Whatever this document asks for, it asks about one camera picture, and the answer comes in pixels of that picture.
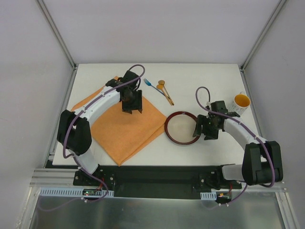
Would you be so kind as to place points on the red rimmed plate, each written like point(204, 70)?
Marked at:
point(179, 128)

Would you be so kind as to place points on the aluminium front rail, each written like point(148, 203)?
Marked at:
point(58, 177)

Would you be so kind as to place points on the white floral mug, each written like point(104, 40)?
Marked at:
point(240, 103)

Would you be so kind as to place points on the left aluminium frame post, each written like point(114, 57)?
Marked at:
point(50, 21)

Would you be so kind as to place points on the white cable duct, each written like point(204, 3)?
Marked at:
point(210, 196)
point(74, 192)

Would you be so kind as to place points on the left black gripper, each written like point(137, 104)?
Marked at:
point(132, 105)

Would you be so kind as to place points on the right white cable duct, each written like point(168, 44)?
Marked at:
point(210, 196)

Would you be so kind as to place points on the orange cloth placemat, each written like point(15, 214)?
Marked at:
point(123, 135)

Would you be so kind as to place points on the left white cable duct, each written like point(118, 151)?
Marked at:
point(74, 192)

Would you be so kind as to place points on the right aluminium frame post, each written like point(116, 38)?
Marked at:
point(265, 30)

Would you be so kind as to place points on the aluminium frame post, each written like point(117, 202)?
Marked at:
point(50, 21)
point(265, 30)

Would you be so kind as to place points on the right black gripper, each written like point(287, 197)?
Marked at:
point(206, 126)

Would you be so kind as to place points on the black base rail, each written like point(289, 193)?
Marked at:
point(172, 182)

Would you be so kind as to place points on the blue metal fork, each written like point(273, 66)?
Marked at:
point(149, 84)

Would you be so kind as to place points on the gold spoon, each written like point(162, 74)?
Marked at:
point(162, 82)
point(162, 88)

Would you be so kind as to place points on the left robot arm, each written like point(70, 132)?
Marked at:
point(74, 131)

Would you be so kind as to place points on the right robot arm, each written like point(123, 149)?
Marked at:
point(262, 161)

